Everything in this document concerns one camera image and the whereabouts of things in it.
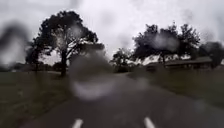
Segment small distant tree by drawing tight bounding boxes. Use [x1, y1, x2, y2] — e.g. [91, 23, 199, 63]
[109, 47, 134, 73]

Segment dark grey asphalt road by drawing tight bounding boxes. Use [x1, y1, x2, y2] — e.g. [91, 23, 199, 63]
[19, 72, 224, 128]

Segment large dark tree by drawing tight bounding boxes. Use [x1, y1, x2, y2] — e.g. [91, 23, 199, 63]
[37, 9, 106, 78]

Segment group of dark trees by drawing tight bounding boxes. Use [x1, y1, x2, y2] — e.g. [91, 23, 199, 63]
[131, 22, 202, 65]

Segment low building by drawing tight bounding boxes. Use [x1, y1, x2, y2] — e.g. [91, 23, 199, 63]
[145, 55, 214, 72]

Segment small dark tree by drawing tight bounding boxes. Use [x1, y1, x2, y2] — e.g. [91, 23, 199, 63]
[24, 37, 46, 74]

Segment grass verge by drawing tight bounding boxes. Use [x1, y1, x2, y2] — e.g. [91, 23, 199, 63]
[143, 67, 224, 109]
[0, 70, 74, 128]

